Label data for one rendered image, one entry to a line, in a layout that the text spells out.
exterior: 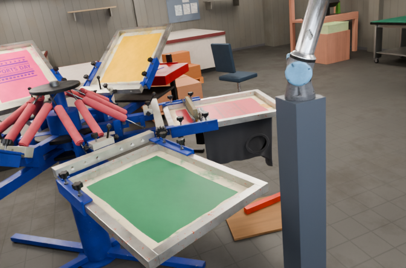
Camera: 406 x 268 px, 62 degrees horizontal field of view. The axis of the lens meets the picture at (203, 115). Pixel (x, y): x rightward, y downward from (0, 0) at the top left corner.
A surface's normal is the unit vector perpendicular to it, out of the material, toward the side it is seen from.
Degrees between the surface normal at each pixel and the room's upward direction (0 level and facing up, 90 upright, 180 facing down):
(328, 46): 90
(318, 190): 90
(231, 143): 96
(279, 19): 90
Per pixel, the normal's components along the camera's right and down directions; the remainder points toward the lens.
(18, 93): 0.25, -0.71
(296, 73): -0.29, 0.46
